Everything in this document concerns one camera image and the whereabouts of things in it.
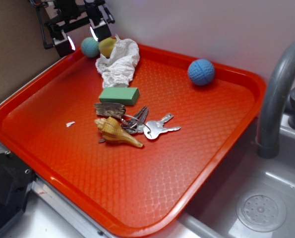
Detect blue dimpled ball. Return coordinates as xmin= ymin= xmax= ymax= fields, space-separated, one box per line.
xmin=187 ymin=59 xmax=215 ymax=86

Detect grey sink basin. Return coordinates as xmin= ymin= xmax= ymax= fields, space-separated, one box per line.
xmin=179 ymin=122 xmax=295 ymax=238

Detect tan conch seashell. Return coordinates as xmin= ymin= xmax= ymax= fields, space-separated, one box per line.
xmin=94 ymin=117 xmax=144 ymax=148

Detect round sink drain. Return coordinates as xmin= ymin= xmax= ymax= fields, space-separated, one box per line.
xmin=236 ymin=189 xmax=287 ymax=233

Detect brown driftwood piece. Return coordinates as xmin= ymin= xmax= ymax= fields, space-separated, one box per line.
xmin=94 ymin=103 xmax=126 ymax=119

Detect silver key bunch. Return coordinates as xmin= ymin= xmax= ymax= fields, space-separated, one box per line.
xmin=116 ymin=107 xmax=181 ymax=140

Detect green rectangular block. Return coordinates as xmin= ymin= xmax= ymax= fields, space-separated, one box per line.
xmin=99 ymin=87 xmax=140 ymax=106

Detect small white paper scrap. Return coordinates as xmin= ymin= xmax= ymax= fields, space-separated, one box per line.
xmin=66 ymin=121 xmax=75 ymax=127

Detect grey sink faucet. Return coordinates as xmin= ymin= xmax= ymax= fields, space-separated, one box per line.
xmin=256 ymin=42 xmax=295 ymax=159

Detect brown cardboard panel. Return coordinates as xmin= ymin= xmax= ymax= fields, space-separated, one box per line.
xmin=0 ymin=0 xmax=59 ymax=103

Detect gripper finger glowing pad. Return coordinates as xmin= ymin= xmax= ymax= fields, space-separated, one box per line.
xmin=90 ymin=19 xmax=111 ymax=42
xmin=53 ymin=34 xmax=75 ymax=58

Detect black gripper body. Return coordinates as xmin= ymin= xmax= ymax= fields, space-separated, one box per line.
xmin=30 ymin=0 xmax=115 ymax=40

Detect green dimpled ball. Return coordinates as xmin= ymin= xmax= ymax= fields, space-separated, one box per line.
xmin=81 ymin=37 xmax=100 ymax=58

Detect red plastic tray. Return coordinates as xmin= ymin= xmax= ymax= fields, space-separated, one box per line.
xmin=0 ymin=46 xmax=266 ymax=238

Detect crumpled white paper towel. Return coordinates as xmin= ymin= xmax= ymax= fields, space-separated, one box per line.
xmin=95 ymin=35 xmax=140 ymax=89

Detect yellow sponge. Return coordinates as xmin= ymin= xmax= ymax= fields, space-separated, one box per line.
xmin=98 ymin=37 xmax=117 ymax=58

